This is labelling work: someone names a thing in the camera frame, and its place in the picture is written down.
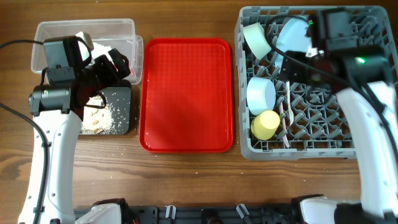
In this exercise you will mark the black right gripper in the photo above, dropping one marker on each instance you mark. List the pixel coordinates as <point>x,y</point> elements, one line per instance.
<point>291,68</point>

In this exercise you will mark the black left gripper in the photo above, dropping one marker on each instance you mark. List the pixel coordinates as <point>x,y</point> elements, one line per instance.
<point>112,76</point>

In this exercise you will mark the red snack wrapper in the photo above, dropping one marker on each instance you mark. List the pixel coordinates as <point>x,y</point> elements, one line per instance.
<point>132,72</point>

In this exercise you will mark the light blue plate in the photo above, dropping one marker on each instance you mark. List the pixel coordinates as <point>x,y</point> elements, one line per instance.
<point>293,36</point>

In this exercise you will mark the light blue small bowl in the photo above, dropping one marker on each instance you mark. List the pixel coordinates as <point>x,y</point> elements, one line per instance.
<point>261,95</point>

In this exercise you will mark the rice and nutshell leftovers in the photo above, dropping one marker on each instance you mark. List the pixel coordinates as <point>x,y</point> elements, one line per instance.
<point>102,116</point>

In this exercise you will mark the white plastic spoon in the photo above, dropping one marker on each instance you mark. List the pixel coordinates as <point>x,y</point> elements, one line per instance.
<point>290,111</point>

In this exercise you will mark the green bowl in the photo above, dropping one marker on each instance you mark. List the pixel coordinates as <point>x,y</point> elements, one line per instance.
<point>254,35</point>

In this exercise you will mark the yellow cup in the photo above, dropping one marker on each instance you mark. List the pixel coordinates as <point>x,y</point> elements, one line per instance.
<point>265,125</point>

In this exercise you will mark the white tissue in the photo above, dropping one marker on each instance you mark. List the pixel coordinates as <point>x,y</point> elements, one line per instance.
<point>99,49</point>

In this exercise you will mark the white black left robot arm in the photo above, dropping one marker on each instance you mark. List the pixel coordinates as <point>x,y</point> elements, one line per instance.
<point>70,79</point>

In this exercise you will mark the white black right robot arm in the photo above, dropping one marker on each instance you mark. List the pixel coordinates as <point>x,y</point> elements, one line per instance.
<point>359,76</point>

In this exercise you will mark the black waste tray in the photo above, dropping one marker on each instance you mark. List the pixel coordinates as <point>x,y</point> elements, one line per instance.
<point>119,107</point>

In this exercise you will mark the clear plastic waste bin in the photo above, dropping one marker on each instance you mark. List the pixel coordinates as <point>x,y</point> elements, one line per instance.
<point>119,34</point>

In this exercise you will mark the grey dishwasher rack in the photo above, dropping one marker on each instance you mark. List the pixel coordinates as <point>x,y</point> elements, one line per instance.
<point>319,129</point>

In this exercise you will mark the red serving tray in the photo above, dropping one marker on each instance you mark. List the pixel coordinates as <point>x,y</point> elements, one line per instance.
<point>187,96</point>

